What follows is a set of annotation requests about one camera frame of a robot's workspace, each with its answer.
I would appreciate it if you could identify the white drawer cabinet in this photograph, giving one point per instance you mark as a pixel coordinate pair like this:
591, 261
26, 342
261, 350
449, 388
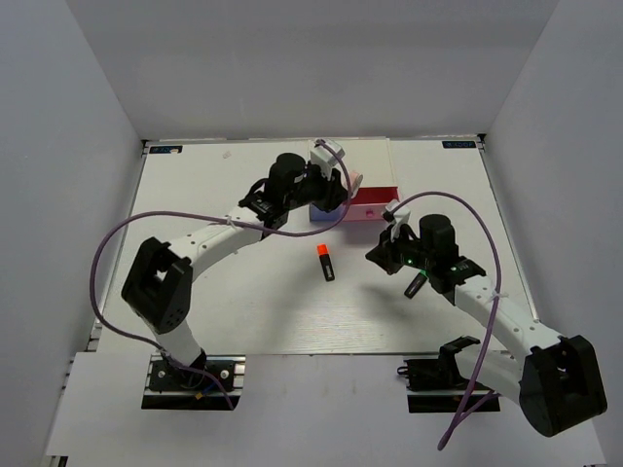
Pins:
370, 157

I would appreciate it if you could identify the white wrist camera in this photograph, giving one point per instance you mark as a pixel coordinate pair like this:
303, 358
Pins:
396, 214
326, 154

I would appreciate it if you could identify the pink small drawer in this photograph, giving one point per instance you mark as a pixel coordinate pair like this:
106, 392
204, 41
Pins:
370, 202

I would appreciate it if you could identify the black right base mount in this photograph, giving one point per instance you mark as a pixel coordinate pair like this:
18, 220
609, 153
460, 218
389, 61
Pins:
434, 383

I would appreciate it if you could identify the orange cap black highlighter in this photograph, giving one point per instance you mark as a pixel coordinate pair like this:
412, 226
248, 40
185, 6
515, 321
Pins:
325, 262

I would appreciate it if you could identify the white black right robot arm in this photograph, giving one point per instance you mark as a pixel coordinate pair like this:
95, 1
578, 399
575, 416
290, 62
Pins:
555, 380

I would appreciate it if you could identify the blue label sticker right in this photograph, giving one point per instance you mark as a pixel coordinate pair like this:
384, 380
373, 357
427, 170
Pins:
458, 144

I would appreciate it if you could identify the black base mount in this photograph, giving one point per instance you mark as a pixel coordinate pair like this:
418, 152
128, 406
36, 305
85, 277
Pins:
434, 383
169, 389

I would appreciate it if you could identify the blue label sticker left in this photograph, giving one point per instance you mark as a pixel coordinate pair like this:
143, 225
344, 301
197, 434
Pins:
166, 149

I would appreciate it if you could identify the pink white eraser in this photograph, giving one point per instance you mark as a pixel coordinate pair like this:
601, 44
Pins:
355, 179

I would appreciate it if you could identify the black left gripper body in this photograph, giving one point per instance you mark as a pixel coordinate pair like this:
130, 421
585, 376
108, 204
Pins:
315, 189

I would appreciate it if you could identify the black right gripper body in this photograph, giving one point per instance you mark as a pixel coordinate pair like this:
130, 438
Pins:
415, 255

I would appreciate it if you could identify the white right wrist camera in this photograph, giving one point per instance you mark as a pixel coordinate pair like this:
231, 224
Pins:
396, 214

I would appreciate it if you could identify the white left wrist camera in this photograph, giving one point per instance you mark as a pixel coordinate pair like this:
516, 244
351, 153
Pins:
326, 154

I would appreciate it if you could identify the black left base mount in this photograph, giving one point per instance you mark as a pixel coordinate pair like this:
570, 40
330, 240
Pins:
169, 389

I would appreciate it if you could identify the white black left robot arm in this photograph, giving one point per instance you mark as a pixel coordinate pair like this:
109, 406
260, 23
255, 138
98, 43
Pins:
158, 288

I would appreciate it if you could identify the green cap black highlighter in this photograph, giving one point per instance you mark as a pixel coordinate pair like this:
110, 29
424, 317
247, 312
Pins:
415, 285

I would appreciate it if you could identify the blue label sticker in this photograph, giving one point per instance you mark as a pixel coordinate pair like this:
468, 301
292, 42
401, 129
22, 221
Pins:
458, 144
166, 149

